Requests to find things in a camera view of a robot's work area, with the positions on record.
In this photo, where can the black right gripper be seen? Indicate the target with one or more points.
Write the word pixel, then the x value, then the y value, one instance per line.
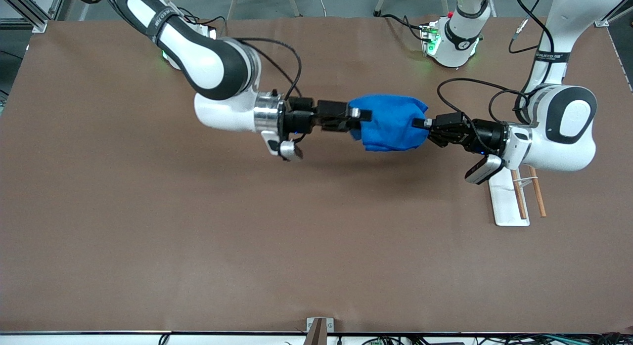
pixel 299 121

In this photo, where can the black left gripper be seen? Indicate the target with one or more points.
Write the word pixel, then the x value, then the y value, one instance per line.
pixel 486 134

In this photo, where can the blue microfibre towel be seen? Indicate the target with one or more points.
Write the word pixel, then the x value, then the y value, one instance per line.
pixel 390 122

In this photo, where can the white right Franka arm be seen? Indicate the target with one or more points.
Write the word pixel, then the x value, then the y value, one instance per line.
pixel 207 63

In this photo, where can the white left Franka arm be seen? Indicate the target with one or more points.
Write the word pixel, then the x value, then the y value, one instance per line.
pixel 559 127

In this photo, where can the white rack with wooden rods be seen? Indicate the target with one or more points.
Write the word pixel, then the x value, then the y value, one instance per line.
pixel 504 201

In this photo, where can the grey metal stand legs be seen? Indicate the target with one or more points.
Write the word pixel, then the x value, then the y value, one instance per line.
pixel 381 4

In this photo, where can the aluminium frame profile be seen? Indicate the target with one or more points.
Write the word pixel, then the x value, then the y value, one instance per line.
pixel 29 16
pixel 601 22

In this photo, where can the grey metal table bracket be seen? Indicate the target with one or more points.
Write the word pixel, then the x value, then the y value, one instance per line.
pixel 311 325

